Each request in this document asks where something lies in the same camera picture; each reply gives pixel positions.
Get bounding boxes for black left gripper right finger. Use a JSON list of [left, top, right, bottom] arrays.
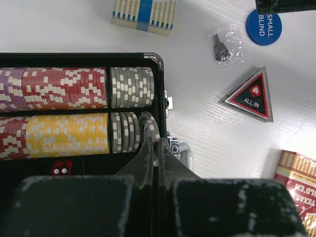
[[158, 138, 200, 190]]

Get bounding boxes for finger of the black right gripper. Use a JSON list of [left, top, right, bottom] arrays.
[[255, 0, 316, 14]]

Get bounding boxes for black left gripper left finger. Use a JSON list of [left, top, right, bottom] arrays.
[[115, 140, 154, 189]]

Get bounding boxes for grey poker chip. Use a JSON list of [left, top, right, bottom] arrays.
[[138, 111, 161, 166]]

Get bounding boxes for blue card deck box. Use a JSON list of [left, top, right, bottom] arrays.
[[112, 0, 176, 36]]

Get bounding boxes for red card deck box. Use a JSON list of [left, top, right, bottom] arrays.
[[274, 150, 316, 237]]

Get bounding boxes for blue small blind button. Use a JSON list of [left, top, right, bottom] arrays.
[[245, 9, 282, 46]]

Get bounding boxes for grey chip stack lower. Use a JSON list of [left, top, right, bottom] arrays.
[[110, 112, 140, 154]]

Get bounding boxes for grey chip stack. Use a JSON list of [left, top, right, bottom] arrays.
[[110, 112, 140, 154], [109, 67, 155, 109]]

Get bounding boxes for keys in plastic bag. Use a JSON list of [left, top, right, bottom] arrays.
[[204, 24, 244, 69]]

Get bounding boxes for red dice row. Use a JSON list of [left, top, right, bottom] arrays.
[[51, 160, 73, 176]]

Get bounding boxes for grey chip stack upper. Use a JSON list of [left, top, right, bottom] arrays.
[[109, 67, 155, 109]]

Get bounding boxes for triangular all in button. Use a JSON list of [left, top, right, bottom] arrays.
[[219, 66, 274, 122]]

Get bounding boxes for yellow chip stack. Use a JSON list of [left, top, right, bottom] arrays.
[[25, 113, 110, 158]]

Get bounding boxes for red chip stack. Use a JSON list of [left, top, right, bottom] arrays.
[[22, 67, 108, 111], [0, 117, 31, 161]]

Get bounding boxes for purple chip stack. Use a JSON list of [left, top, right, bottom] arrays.
[[0, 68, 30, 112]]

